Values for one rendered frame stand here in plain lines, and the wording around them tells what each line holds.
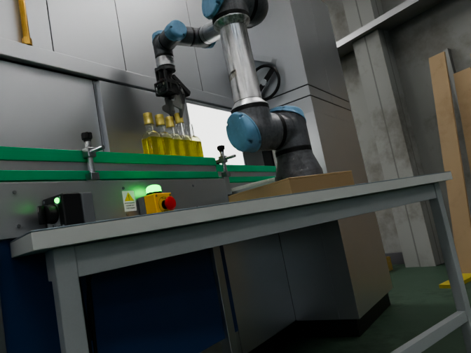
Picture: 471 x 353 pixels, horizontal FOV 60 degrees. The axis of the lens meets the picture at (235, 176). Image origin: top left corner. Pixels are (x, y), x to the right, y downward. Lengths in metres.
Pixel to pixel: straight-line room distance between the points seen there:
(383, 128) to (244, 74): 3.17
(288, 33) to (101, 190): 1.67
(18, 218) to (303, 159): 0.77
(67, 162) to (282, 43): 1.68
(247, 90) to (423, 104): 3.25
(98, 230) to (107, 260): 0.08
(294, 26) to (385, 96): 2.00
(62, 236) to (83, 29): 1.09
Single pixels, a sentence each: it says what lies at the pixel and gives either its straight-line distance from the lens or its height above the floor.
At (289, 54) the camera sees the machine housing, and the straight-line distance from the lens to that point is 2.46.
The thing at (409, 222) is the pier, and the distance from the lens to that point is 4.23.
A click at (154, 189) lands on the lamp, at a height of 0.84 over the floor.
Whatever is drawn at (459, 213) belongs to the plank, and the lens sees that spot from 3.62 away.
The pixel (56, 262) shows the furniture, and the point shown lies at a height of 0.69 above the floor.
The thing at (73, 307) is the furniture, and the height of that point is 0.60.
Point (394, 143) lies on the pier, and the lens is 4.23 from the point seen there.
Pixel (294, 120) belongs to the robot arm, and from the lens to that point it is 1.26.
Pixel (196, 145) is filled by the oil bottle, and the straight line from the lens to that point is 1.67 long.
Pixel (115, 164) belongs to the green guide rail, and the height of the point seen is 0.93.
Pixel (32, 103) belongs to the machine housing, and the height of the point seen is 1.20.
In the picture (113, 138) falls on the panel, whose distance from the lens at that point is 1.57.
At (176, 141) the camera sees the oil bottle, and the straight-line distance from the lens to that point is 1.59.
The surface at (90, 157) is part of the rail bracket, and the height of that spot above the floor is 0.94.
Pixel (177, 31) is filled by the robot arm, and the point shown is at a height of 1.45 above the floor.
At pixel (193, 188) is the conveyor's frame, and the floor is 0.84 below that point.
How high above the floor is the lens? 0.69
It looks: 7 degrees up
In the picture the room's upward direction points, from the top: 11 degrees counter-clockwise
